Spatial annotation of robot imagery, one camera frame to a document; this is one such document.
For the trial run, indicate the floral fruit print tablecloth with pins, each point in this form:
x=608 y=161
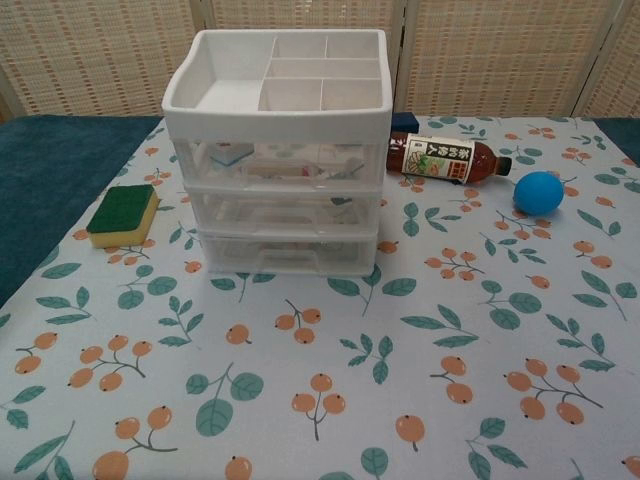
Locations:
x=350 y=400

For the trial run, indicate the brown tea bottle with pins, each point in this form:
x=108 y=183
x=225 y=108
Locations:
x=440 y=160

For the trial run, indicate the woven folding screen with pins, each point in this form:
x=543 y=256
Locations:
x=100 y=60

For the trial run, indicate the blue ball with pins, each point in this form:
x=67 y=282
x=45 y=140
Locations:
x=539 y=195

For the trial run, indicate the dark blue rectangular box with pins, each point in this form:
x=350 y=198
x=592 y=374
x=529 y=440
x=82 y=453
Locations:
x=405 y=122

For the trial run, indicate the green and yellow sponge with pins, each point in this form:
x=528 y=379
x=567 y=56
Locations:
x=122 y=205

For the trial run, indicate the white drawer organizer box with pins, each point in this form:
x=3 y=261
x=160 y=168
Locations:
x=275 y=122

